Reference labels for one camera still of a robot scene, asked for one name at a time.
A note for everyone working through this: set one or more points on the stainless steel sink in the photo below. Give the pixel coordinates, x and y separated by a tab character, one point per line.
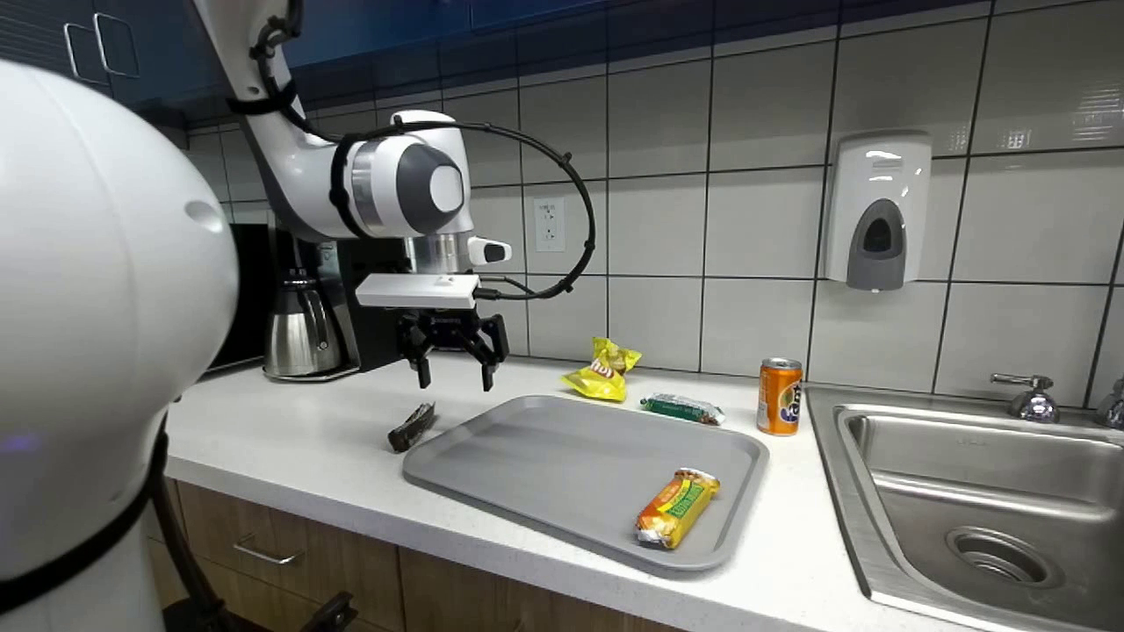
975	516

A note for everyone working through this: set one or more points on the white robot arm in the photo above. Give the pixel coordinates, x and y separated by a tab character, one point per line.
404	179

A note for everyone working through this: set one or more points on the orange rectangular snack bar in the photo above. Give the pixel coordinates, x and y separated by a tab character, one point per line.
669	516

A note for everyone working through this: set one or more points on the wooden cabinet drawers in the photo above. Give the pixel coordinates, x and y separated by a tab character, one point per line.
279	571

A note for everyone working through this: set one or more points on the white soap dispenser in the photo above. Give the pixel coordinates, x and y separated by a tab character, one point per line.
878	210

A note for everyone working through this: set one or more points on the brown chocolate bar wrapper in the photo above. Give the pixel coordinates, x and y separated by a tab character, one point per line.
413	429

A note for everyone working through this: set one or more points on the wall power outlet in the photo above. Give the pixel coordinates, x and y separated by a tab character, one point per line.
550	226

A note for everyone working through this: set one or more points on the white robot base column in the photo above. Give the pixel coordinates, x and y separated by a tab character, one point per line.
116	289

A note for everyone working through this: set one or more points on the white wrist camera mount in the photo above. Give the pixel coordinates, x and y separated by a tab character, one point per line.
417	292

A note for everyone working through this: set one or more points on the chrome faucet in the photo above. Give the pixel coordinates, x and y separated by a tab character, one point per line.
1039	406

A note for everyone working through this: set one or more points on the black coffee maker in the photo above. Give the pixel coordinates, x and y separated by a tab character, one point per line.
339	268

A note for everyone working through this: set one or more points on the gray plastic tray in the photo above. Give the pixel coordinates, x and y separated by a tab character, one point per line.
583	473

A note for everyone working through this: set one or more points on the steel coffee carafe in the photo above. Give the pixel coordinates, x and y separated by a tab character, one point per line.
305	343

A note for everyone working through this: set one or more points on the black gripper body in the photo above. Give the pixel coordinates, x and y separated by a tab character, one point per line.
445	326

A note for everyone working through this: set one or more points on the yellow snack bag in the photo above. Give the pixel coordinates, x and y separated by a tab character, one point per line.
604	373

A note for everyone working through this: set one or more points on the green snack bar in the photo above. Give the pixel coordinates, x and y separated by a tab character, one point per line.
682	409

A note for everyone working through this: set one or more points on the orange soda can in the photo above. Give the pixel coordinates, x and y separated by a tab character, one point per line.
778	395

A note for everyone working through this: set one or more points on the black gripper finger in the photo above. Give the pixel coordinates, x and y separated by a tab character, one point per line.
413	343
486	343

